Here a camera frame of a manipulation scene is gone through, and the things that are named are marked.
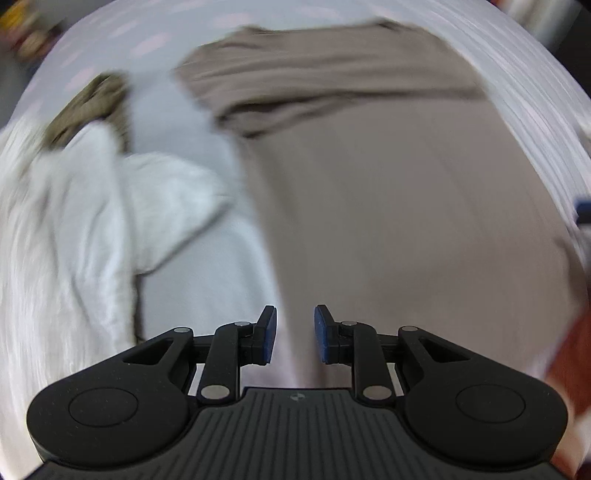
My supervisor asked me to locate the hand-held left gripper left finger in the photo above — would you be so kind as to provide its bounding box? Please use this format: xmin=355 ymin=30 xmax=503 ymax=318
xmin=124 ymin=305 xmax=278 ymax=403

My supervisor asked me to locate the olive brown garment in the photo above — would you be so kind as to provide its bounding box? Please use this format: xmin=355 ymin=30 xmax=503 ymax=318
xmin=44 ymin=71 xmax=132 ymax=153

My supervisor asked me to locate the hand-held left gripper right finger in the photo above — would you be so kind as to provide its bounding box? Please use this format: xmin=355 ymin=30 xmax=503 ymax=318
xmin=314 ymin=305 xmax=465 ymax=403

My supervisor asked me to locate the white garment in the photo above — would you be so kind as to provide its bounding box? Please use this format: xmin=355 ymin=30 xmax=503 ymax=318
xmin=0 ymin=122 xmax=232 ymax=370

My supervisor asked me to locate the beige shirt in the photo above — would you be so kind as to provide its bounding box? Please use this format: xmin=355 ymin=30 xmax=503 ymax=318
xmin=173 ymin=18 xmax=587 ymax=388

